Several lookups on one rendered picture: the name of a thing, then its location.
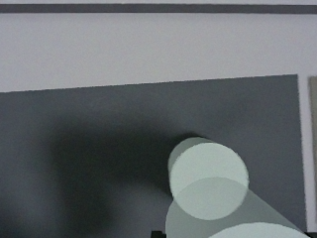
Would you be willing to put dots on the white shallow rectangular tray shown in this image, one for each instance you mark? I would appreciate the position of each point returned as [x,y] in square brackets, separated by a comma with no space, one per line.
[313,96]

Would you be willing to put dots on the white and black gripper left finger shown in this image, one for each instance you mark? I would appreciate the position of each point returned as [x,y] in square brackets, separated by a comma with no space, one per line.
[158,234]

